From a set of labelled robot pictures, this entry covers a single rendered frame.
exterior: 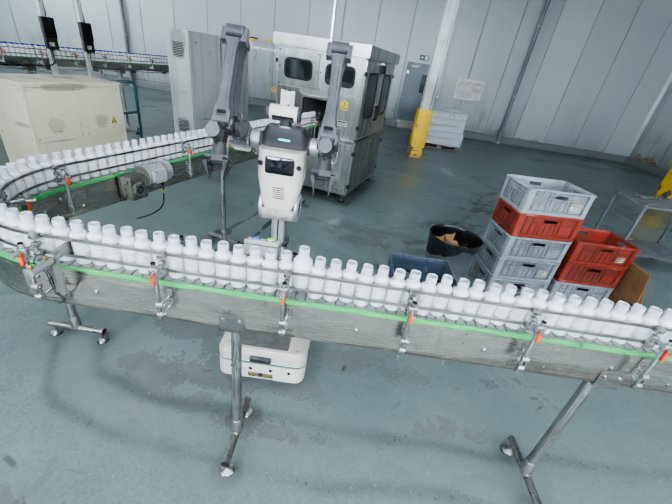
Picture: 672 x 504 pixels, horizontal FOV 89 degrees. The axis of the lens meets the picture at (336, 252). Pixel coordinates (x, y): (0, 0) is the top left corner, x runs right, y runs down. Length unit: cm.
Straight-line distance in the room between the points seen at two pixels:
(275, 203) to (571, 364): 147
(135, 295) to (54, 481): 101
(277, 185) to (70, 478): 164
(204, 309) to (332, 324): 49
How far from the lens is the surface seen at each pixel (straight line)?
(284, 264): 123
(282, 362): 211
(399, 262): 185
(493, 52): 1374
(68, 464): 223
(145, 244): 139
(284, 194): 178
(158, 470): 208
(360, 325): 132
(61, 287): 157
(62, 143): 506
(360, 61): 467
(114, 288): 153
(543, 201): 335
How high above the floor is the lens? 178
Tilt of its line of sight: 29 degrees down
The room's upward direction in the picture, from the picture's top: 9 degrees clockwise
